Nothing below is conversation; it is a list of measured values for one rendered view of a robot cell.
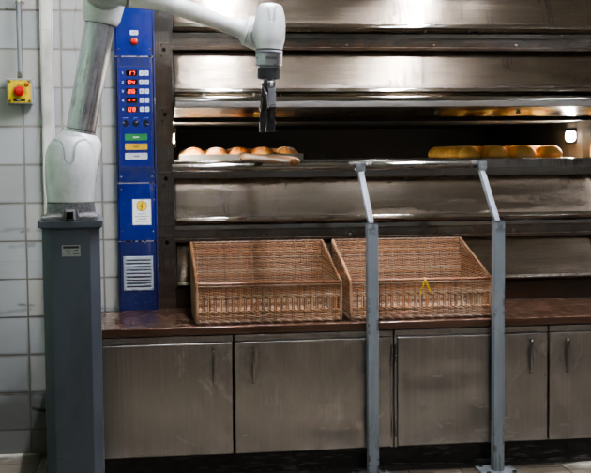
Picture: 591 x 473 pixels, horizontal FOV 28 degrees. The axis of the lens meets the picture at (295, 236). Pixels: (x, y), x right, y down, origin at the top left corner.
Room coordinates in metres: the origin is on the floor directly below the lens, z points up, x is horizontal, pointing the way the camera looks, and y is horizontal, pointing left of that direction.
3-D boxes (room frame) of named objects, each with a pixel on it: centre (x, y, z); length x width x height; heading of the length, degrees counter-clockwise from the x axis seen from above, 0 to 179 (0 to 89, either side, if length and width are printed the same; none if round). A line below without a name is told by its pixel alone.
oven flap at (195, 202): (4.92, -0.40, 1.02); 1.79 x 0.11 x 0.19; 98
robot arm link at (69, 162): (3.84, 0.73, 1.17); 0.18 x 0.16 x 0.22; 7
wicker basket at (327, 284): (4.58, 0.13, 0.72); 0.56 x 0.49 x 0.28; 97
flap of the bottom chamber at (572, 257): (4.92, -0.40, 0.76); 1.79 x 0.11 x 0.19; 98
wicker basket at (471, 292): (4.65, -0.45, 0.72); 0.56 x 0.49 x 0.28; 97
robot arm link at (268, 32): (3.96, 0.08, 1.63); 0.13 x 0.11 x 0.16; 7
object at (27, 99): (4.67, 1.08, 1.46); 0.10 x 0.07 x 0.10; 98
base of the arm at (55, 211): (3.81, 0.73, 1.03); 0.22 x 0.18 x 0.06; 9
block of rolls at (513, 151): (5.44, -0.91, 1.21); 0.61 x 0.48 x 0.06; 8
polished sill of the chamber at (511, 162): (4.94, -0.40, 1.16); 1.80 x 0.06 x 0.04; 98
